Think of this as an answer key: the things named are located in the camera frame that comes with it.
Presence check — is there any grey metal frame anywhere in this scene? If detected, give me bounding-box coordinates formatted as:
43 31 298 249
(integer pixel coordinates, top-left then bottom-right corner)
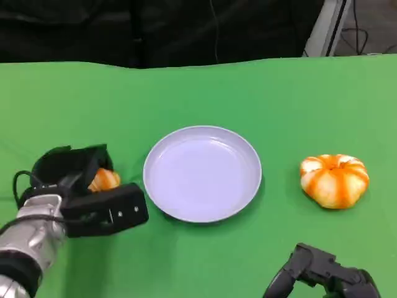
302 0 354 57

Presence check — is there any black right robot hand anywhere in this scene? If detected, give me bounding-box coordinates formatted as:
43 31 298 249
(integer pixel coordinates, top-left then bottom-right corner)
262 243 381 298

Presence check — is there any green table cloth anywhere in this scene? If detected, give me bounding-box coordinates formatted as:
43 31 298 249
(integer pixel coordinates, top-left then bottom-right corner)
0 53 397 298

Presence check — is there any black floor cable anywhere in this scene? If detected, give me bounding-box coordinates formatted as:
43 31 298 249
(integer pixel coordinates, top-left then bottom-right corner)
341 0 370 56

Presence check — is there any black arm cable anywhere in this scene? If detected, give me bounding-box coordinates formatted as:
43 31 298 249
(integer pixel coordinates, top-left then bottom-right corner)
0 170 68 233

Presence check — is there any orange and white bread roll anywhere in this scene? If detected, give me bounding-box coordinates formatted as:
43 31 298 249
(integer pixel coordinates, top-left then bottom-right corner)
87 168 121 193
299 153 370 209

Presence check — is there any lilac plate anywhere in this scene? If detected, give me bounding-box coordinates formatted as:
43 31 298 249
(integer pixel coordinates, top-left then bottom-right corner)
143 125 262 224

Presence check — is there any black backdrop curtain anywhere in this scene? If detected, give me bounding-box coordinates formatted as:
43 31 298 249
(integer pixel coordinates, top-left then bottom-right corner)
0 0 326 70

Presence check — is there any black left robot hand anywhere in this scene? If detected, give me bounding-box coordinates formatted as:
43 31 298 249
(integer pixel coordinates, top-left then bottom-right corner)
30 143 114 199

